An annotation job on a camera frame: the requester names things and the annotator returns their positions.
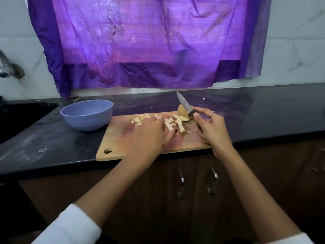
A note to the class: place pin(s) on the metal faucet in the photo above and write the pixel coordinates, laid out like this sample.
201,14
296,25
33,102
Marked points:
10,68

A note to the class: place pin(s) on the tan potato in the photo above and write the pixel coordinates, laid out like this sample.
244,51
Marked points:
180,124

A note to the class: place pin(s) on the pile of diced potato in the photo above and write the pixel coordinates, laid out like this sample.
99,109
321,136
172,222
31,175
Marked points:
147,119

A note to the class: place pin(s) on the person's right hand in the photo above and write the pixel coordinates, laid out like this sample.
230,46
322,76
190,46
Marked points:
216,132

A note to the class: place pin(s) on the purple cloth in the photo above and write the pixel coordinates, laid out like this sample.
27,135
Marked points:
152,38

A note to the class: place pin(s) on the rounded potato end piece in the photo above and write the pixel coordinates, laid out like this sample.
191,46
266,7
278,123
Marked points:
183,111

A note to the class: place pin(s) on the blue bowl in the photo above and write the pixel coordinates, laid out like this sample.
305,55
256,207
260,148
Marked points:
87,114

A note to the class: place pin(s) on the person's left hand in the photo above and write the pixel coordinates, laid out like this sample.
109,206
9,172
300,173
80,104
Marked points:
150,139

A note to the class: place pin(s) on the dark sink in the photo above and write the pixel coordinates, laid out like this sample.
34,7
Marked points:
23,119

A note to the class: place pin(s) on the white rubber band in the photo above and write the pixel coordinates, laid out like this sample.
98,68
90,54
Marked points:
39,150

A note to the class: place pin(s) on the wooden cutting board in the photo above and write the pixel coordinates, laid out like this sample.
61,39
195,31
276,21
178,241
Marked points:
117,134

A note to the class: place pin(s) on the person's right forearm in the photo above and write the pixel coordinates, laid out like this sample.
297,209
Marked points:
259,200

